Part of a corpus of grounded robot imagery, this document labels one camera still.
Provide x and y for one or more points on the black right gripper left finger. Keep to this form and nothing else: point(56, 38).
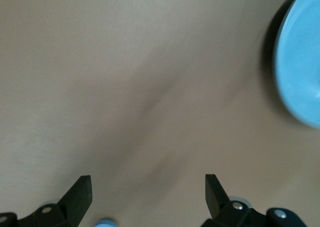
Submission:
point(72, 204)

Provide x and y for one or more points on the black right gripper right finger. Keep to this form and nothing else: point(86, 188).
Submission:
point(218, 202)

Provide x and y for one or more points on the blue foam letter G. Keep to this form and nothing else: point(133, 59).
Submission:
point(105, 223)

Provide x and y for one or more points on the blue plate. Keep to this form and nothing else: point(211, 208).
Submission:
point(300, 62)

